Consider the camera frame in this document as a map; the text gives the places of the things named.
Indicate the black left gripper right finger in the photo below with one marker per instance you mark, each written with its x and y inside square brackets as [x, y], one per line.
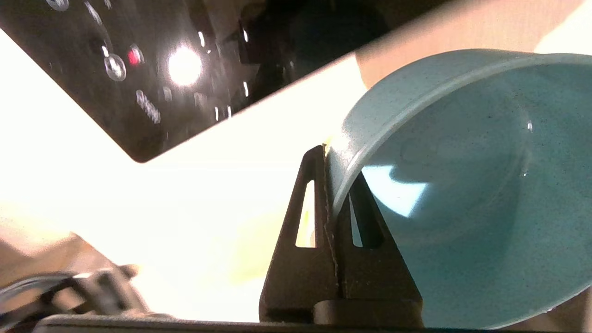
[379, 286]

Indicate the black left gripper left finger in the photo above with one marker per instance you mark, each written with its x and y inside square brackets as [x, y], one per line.
[296, 277]

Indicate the blue plastic bowl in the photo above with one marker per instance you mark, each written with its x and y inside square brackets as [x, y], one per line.
[485, 185]

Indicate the black induction cooktop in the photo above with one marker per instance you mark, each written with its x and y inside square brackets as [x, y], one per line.
[185, 69]

